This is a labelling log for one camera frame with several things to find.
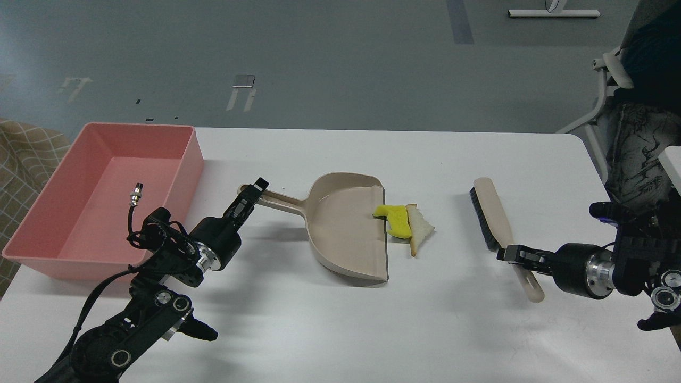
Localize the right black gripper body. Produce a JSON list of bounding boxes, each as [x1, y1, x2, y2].
[[548, 243, 615, 299]]

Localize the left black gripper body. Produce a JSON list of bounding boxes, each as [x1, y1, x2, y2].
[[189, 217, 243, 272]]

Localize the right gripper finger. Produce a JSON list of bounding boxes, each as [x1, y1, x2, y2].
[[514, 260, 554, 276], [497, 245, 555, 264]]

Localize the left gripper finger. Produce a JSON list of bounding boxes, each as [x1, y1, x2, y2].
[[242, 178, 269, 211], [223, 189, 256, 232]]

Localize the beige brush black bristles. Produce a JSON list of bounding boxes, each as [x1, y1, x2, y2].
[[469, 177, 545, 303]]

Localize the beige plastic dustpan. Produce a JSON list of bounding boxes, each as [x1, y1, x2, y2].
[[257, 172, 389, 282]]

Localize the toast bread slice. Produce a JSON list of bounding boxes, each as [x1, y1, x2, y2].
[[405, 204, 435, 257]]

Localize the yellow sponge piece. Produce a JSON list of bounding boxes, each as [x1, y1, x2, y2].
[[373, 204, 412, 239]]

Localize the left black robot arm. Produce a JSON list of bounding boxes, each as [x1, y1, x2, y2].
[[37, 178, 268, 382]]

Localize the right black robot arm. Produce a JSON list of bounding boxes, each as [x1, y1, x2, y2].
[[497, 202, 679, 331]]

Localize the pink plastic bin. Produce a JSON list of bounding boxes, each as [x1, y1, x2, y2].
[[2, 123, 204, 280]]

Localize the person in teal sweater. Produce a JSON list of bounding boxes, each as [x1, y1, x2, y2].
[[606, 20, 680, 214]]

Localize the beige checkered cloth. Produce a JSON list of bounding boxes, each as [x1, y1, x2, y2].
[[0, 118, 72, 296]]

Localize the grey office chair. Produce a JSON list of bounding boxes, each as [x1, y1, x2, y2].
[[556, 1, 676, 184]]

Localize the white floor stand base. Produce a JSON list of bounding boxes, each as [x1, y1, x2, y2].
[[508, 1, 601, 19]]

